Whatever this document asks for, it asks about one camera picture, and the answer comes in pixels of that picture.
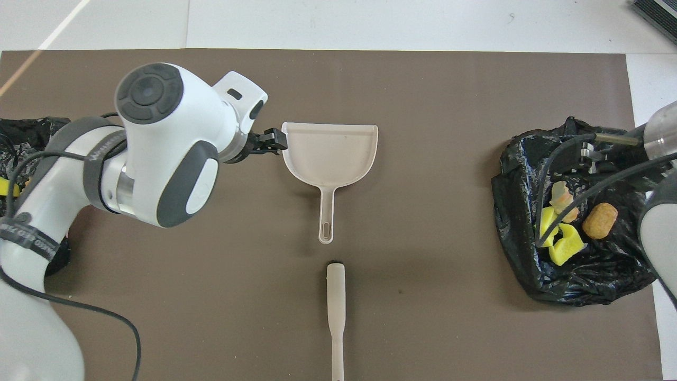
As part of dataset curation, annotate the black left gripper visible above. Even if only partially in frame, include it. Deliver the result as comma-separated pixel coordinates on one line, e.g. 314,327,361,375
227,128,288,164

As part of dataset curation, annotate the beige plastic dustpan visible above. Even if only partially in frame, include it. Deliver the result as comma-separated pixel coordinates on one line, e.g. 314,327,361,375
281,122,379,244

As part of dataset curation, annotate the beige hand brush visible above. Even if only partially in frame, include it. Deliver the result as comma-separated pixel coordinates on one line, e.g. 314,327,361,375
326,261,346,381

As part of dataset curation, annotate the wedge bright yellow sponge piece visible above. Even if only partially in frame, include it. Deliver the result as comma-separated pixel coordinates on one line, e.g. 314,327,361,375
534,206,560,248

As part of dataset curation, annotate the grey beige sponge chunk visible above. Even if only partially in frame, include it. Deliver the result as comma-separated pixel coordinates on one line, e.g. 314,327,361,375
550,180,580,223

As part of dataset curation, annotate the notched bright yellow sponge piece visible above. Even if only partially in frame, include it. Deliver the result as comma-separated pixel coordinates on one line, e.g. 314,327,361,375
548,223,585,266

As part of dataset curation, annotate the orange brown sponge chunk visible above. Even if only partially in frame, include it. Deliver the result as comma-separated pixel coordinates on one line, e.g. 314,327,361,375
582,203,618,239

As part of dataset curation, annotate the black bag over pink bin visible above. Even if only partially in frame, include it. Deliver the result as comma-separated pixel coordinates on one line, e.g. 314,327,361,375
0,116,72,277

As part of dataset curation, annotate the black bag lined bin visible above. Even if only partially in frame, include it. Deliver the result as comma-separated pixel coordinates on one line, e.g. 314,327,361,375
491,116,662,307

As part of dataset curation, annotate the brown table mat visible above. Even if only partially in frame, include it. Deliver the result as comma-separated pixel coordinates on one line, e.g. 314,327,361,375
0,49,663,381

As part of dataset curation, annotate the dark ribbed floor object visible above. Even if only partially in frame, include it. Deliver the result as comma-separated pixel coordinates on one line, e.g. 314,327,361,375
629,0,677,44

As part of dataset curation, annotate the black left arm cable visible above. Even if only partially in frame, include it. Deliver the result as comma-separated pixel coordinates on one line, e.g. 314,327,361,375
0,112,142,381

